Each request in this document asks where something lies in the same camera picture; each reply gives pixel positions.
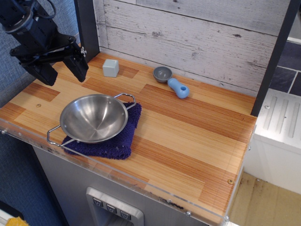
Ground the white ridged cabinet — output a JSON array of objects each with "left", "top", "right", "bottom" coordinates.
[{"left": 244, "top": 89, "right": 301, "bottom": 193}]

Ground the light grey cube block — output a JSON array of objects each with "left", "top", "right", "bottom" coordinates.
[{"left": 103, "top": 59, "right": 119, "bottom": 78}]

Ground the dark right shelf post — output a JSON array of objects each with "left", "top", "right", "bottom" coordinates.
[{"left": 251, "top": 0, "right": 301, "bottom": 117}]

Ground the steel pot with handles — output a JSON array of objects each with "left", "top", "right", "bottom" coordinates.
[{"left": 47, "top": 93, "right": 137, "bottom": 147}]

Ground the dark shelf post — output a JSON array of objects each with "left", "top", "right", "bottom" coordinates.
[
  {"left": 74, "top": 0, "right": 100, "bottom": 62},
  {"left": 251, "top": 0, "right": 301, "bottom": 117}
]

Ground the blue handled grey scoop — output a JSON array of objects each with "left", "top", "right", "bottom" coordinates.
[{"left": 153, "top": 66, "right": 190, "bottom": 99}]

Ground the purple towel cloth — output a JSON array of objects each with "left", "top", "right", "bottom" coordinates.
[{"left": 64, "top": 103, "right": 142, "bottom": 160}]

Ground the silver dispenser button panel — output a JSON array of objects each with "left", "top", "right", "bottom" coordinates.
[{"left": 86, "top": 187, "right": 144, "bottom": 226}]

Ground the yellow object at corner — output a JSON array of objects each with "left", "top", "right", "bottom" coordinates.
[{"left": 5, "top": 217, "right": 29, "bottom": 226}]

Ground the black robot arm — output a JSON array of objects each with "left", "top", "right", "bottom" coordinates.
[{"left": 0, "top": 0, "right": 88, "bottom": 86}]

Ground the dark left shelf post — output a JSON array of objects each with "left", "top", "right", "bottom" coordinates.
[{"left": 74, "top": 0, "right": 100, "bottom": 62}]

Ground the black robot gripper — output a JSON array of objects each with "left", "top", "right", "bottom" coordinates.
[{"left": 9, "top": 15, "right": 89, "bottom": 86}]

